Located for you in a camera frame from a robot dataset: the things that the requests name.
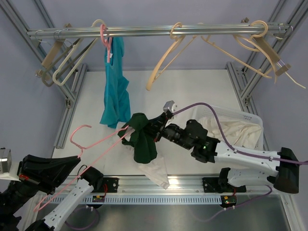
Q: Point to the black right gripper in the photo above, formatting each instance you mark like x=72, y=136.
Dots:
x=154, y=127

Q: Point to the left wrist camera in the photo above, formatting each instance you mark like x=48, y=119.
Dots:
x=8, y=168

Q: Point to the tan clip hanger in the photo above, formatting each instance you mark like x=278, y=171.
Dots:
x=49, y=62
x=282, y=69

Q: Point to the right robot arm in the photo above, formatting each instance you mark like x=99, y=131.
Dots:
x=279, y=169

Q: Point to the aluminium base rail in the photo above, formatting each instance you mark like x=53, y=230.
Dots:
x=178, y=184

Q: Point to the cream white t shirt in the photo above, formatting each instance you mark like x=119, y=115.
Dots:
x=152, y=163

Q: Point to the dark green t shirt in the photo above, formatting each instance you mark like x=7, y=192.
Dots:
x=144, y=146

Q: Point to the tan clip hanger left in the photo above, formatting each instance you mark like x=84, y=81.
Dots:
x=49, y=62

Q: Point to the cream rounded hanger left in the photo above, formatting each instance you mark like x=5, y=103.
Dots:
x=78, y=59

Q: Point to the beige plastic hanger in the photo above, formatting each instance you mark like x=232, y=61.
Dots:
x=158, y=70

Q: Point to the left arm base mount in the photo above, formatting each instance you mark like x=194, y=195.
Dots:
x=106, y=185

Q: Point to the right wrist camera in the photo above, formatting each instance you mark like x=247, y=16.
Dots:
x=170, y=108

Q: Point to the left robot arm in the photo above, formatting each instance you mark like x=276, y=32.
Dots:
x=20, y=192

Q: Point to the beige hanger right thick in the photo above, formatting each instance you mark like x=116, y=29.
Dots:
x=272, y=53

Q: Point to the silver hanging rail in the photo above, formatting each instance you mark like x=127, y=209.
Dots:
x=148, y=31

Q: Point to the aluminium frame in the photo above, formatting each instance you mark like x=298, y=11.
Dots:
x=38, y=120

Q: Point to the tan clip hanger right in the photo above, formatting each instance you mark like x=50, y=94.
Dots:
x=282, y=69

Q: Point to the teal blue t shirt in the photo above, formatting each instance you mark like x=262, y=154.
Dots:
x=116, y=96

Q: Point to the thick pink plastic hanger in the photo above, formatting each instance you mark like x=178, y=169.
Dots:
x=107, y=42

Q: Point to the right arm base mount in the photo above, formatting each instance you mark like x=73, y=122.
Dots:
x=212, y=185

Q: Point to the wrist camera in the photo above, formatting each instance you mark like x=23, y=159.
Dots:
x=170, y=108
x=8, y=168

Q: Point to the white plastic basket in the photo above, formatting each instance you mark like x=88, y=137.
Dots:
x=240, y=115

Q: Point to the beige hanger right thin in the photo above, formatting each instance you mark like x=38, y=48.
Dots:
x=231, y=54

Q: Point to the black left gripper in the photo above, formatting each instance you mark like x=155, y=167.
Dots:
x=49, y=173

